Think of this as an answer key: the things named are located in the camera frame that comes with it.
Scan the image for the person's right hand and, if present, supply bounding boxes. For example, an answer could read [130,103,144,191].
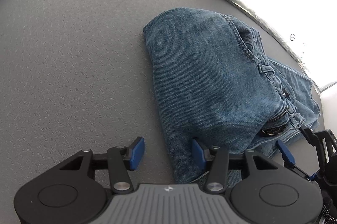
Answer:
[319,194,337,224]

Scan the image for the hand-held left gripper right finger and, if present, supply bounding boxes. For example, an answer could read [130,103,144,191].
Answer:
[192,138,285,193]

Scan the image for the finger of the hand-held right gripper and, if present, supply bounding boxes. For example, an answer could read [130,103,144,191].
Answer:
[276,139,316,182]
[300,126,321,143]

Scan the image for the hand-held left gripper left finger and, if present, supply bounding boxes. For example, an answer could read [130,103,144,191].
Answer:
[53,137,145,193]

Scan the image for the blue denim jeans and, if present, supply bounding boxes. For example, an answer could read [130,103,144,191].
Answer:
[143,7,321,185]

